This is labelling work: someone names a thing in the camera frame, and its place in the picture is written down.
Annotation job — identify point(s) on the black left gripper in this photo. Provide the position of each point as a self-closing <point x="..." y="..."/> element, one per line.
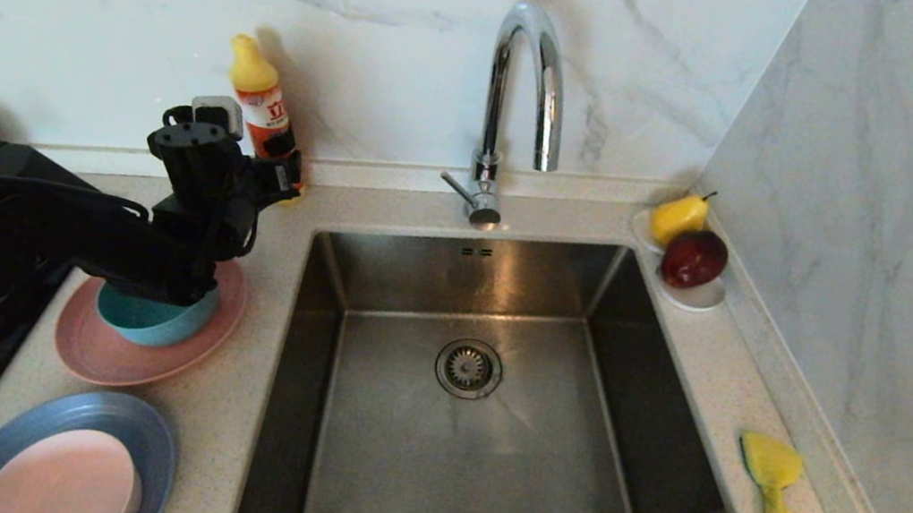
<point x="209" y="183"/>

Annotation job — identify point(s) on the yellow-capped orange dish soap bottle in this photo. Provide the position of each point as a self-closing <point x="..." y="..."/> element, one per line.
<point x="253" y="72"/>

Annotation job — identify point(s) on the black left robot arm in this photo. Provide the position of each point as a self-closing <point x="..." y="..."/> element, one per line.
<point x="17" y="227"/>

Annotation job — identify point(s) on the stainless steel sink basin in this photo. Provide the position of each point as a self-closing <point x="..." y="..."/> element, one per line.
<point x="407" y="466"/>

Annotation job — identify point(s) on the teal bowl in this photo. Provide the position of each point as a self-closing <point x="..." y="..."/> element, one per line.
<point x="157" y="325"/>

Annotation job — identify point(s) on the chrome gooseneck faucet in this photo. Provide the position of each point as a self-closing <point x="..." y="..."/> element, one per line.
<point x="493" y="117"/>

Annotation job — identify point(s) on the large pink plate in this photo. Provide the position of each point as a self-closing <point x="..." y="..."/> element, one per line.
<point x="132" y="368"/>

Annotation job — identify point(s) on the round metal drain strainer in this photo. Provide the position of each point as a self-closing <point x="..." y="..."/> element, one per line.
<point x="469" y="369"/>

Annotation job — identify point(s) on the large blue-grey plate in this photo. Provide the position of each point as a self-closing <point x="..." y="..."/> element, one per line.
<point x="150" y="432"/>

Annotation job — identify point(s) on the pink bowl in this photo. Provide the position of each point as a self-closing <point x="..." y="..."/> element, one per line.
<point x="66" y="479"/>

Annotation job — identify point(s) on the yellow pear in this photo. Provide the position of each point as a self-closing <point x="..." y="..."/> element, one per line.
<point x="676" y="220"/>

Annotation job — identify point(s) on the dark red apple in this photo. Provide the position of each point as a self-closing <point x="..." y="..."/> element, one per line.
<point x="693" y="258"/>

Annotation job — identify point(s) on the small white fruit dish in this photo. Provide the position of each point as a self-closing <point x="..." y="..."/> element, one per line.
<point x="696" y="301"/>

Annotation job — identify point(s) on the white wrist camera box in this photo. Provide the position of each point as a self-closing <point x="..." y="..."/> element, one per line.
<point x="217" y="115"/>

